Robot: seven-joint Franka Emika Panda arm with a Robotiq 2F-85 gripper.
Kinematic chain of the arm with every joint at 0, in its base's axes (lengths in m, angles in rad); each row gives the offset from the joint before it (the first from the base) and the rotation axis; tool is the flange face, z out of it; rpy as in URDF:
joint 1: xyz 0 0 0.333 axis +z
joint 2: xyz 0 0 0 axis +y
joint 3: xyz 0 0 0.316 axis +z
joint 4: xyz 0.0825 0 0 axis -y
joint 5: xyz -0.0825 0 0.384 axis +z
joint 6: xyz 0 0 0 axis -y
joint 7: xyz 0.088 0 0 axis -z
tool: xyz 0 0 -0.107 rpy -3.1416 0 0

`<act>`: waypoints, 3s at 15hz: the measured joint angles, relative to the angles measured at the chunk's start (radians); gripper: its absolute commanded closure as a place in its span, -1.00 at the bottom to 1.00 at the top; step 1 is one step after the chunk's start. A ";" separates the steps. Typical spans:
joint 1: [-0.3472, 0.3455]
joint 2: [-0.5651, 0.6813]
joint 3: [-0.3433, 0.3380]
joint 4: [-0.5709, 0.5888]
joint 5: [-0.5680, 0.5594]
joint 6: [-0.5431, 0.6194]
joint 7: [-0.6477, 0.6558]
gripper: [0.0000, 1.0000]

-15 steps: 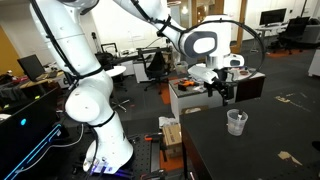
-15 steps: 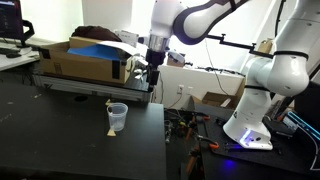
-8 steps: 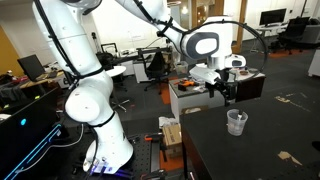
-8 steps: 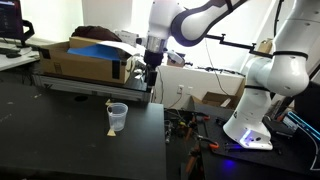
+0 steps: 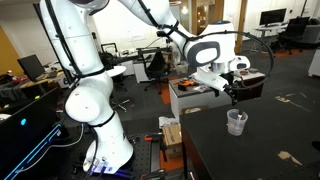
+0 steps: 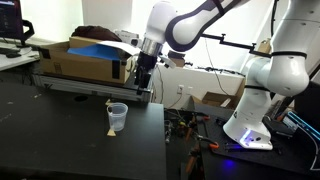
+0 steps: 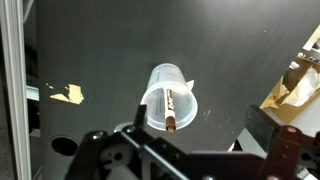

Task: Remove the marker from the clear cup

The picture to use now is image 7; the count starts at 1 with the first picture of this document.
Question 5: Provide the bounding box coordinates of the yellow tape remnant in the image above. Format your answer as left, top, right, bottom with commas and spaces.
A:
45, 82, 85, 106

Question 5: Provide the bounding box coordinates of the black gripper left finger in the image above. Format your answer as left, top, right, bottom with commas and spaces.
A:
133, 104, 148, 129

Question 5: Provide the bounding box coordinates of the clear plastic cup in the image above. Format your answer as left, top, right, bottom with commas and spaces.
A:
140, 62, 199, 132

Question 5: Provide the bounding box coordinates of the white paper tab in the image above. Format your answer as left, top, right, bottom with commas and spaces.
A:
185, 79, 195, 92

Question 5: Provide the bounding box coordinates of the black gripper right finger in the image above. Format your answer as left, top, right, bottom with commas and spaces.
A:
245, 104, 283, 158

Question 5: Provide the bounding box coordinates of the cardboard box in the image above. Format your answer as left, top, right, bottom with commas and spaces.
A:
259, 23, 320, 124

